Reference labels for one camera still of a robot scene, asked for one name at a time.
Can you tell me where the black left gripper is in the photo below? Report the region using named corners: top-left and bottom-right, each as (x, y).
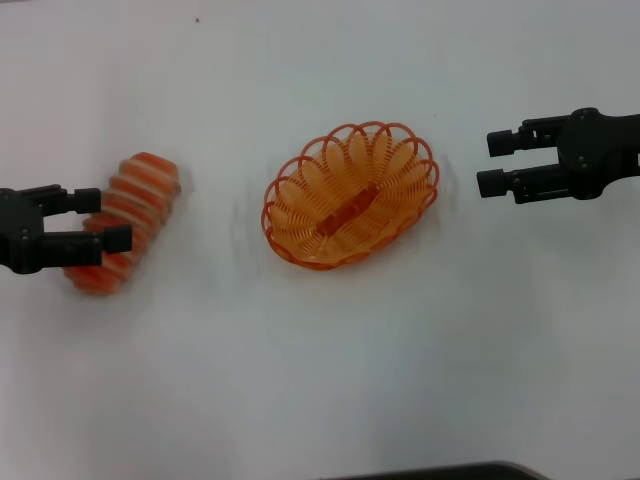
top-left (0, 184), bottom-right (134, 276)

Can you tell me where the orange striped bread loaf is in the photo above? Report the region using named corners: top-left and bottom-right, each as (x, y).
top-left (63, 151), bottom-right (182, 298)

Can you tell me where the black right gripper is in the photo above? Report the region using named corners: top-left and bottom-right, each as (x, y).
top-left (476, 106), bottom-right (640, 205)

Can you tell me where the orange woven plastic basket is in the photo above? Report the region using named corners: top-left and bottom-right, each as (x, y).
top-left (260, 119), bottom-right (441, 272)

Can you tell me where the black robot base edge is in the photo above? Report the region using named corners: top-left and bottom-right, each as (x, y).
top-left (319, 460), bottom-right (549, 480)

